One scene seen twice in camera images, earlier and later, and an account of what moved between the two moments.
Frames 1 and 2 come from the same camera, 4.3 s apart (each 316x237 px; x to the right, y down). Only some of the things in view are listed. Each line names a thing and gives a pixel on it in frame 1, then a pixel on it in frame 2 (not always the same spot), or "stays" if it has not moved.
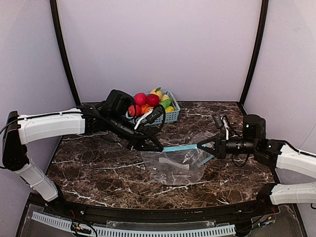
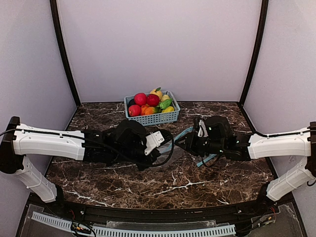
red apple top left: [140, 98] stays
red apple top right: [152, 100] stays
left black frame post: [54, 13] stays
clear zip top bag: [178, 165] → [170, 153]
